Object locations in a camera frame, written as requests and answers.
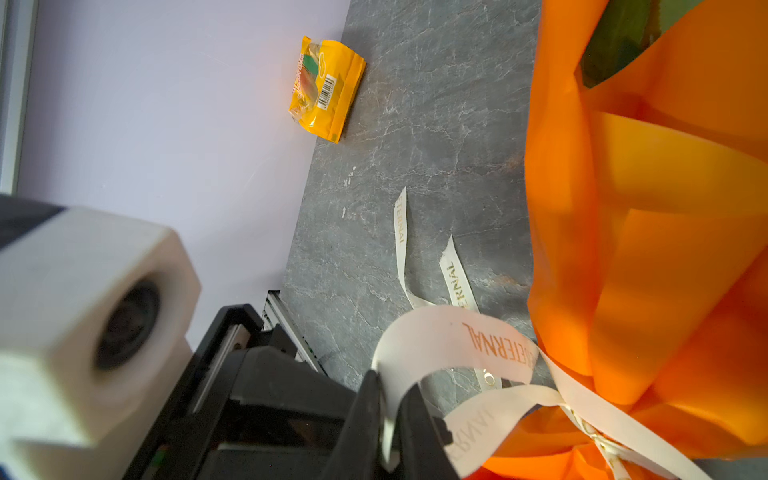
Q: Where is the white ribbon gold lettering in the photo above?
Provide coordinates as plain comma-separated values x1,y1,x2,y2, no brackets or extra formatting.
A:
370,187,715,480

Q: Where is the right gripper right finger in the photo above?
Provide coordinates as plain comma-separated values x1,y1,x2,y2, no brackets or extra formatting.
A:
396,385,459,480

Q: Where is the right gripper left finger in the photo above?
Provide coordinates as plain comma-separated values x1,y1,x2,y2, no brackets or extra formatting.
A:
320,370,382,480

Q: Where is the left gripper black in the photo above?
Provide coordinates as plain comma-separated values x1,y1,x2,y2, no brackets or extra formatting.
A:
123,304,355,479

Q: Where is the yellow snack bag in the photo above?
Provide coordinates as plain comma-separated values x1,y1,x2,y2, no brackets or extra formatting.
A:
289,37,367,144

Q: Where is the dark pink fake rose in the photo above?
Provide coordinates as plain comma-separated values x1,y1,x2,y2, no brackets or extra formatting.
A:
580,0,701,88

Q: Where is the orange wrapping paper sheet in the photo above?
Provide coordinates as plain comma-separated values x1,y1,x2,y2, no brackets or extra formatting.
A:
467,0,768,480

